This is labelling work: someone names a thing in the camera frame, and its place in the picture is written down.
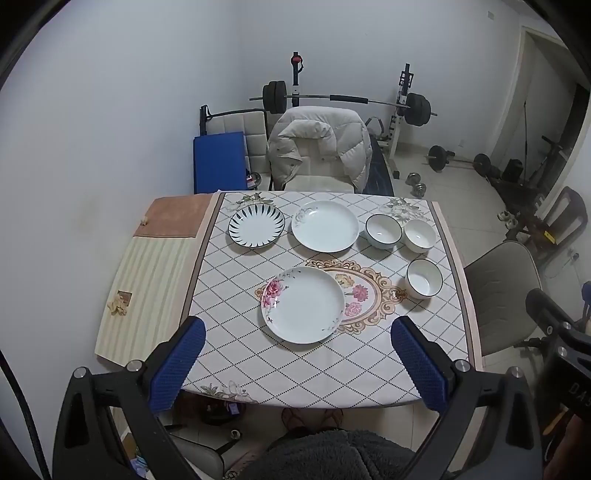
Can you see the large white grey-flower plate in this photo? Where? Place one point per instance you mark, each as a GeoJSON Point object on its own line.
{"type": "Point", "coordinates": [325, 227]}

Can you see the grey chair at right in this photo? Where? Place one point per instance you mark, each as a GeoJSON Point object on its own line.
{"type": "Point", "coordinates": [499, 282]}

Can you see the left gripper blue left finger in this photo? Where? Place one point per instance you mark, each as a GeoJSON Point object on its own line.
{"type": "Point", "coordinates": [170, 362]}

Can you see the white dark-rimmed bowl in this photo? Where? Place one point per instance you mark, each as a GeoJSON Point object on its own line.
{"type": "Point", "coordinates": [423, 279]}

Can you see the light blue dark-rimmed bowl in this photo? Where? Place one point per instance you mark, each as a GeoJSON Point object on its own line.
{"type": "Point", "coordinates": [383, 231]}

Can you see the pink flower white plate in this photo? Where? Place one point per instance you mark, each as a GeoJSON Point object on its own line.
{"type": "Point", "coordinates": [303, 305]}

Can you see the barbell on floor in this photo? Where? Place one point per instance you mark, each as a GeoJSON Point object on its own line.
{"type": "Point", "coordinates": [439, 158]}

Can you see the plain white bowl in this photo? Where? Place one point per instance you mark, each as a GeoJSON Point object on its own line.
{"type": "Point", "coordinates": [419, 236]}

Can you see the brown plastic chair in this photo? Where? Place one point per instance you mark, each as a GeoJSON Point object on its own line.
{"type": "Point", "coordinates": [564, 222]}

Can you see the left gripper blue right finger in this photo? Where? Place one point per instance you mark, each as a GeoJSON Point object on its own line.
{"type": "Point", "coordinates": [425, 361]}

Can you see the striped beige brown table mat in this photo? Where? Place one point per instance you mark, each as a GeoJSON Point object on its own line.
{"type": "Point", "coordinates": [151, 293]}

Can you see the dark fuzzy clothing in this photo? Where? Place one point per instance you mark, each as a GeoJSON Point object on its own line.
{"type": "Point", "coordinates": [330, 453]}

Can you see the blue folded mat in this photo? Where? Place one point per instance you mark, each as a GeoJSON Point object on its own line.
{"type": "Point", "coordinates": [219, 163]}

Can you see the diamond pattern floral tablecloth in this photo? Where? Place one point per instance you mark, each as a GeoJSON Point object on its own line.
{"type": "Point", "coordinates": [355, 367]}

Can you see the blue striped white plate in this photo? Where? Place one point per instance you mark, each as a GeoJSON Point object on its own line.
{"type": "Point", "coordinates": [256, 226]}

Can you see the white weight rack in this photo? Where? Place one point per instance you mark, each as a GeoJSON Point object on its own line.
{"type": "Point", "coordinates": [405, 83]}

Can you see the white puffer jacket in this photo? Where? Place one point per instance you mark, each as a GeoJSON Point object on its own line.
{"type": "Point", "coordinates": [340, 132]}

